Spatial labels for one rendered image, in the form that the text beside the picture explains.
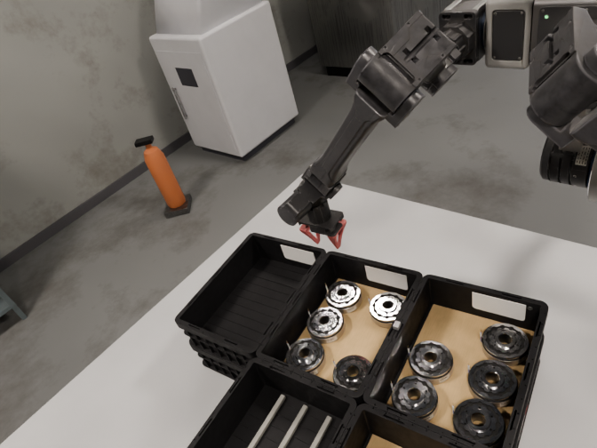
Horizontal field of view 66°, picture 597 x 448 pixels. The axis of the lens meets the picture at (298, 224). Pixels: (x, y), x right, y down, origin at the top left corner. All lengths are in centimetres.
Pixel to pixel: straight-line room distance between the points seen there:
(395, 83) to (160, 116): 383
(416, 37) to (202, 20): 293
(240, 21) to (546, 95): 323
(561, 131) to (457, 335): 73
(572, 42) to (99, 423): 149
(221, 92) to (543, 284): 270
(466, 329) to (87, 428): 114
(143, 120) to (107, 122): 33
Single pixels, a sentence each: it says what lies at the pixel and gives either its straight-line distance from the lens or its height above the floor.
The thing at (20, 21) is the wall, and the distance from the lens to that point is 394.
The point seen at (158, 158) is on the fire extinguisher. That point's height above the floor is 47.
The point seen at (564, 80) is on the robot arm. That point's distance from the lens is 64.
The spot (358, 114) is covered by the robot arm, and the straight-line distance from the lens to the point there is 78.
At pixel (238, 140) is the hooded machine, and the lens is 379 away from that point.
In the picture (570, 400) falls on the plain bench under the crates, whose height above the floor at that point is 70.
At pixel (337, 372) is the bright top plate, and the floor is 86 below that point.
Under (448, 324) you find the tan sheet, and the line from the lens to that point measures 131.
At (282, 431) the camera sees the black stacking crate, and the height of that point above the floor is 83.
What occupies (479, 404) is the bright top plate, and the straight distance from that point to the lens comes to 115.
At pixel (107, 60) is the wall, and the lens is 418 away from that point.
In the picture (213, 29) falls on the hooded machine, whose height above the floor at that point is 104.
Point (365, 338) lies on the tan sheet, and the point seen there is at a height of 83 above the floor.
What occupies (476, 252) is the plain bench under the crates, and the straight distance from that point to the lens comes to 167.
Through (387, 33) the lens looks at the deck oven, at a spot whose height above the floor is 46.
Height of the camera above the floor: 186
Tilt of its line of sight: 38 degrees down
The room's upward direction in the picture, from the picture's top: 17 degrees counter-clockwise
